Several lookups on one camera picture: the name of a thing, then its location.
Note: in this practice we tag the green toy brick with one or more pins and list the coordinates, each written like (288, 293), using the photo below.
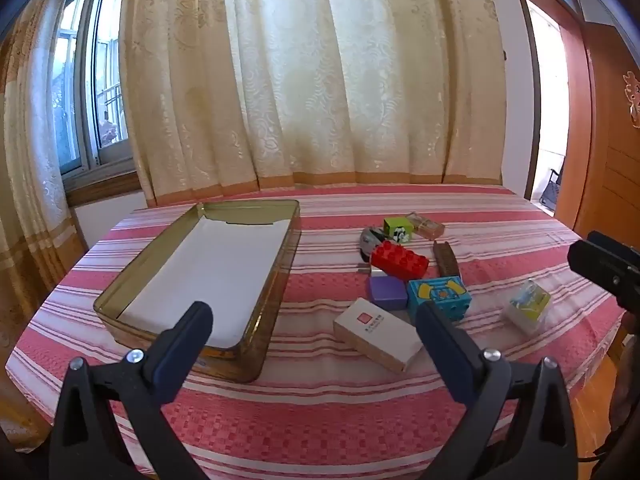
(395, 225)

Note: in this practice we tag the brown wooden door frame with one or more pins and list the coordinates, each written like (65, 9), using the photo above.
(575, 110)

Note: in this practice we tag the wide beige patterned curtain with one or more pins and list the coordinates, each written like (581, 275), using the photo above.
(310, 85)

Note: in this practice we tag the red toy brick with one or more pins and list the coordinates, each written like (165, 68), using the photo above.
(400, 262)

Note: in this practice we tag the orange wooden door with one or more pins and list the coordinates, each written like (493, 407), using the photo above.
(615, 170)

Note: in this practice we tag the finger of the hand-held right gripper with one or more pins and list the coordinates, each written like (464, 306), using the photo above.
(607, 272)

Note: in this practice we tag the purple block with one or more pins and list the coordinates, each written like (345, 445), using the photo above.
(387, 292)

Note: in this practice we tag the window with metal frame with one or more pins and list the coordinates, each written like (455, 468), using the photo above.
(107, 85)

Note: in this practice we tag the red paper door decoration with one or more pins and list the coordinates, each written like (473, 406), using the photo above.
(632, 100)

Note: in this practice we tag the gold metal tin box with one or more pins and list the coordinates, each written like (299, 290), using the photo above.
(275, 310)

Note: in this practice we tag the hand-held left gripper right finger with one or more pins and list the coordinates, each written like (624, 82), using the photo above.
(452, 360)

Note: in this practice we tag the brown toy ladder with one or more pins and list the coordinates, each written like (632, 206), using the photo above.
(446, 260)

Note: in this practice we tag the narrow beige patterned curtain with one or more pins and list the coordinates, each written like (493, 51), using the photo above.
(30, 185)

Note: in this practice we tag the blue toy cube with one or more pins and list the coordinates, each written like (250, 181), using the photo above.
(440, 300)

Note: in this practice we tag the person's right forearm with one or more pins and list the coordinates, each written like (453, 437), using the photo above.
(629, 370)

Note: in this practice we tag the white paper liner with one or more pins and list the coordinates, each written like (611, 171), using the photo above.
(210, 270)

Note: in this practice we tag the white box with red square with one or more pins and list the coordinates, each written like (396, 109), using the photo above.
(375, 335)

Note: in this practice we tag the red striped bedsheet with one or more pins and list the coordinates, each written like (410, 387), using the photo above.
(350, 410)

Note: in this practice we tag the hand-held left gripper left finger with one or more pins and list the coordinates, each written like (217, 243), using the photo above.
(175, 360)

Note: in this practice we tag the wooden window sill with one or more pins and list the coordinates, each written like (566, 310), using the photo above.
(100, 187)

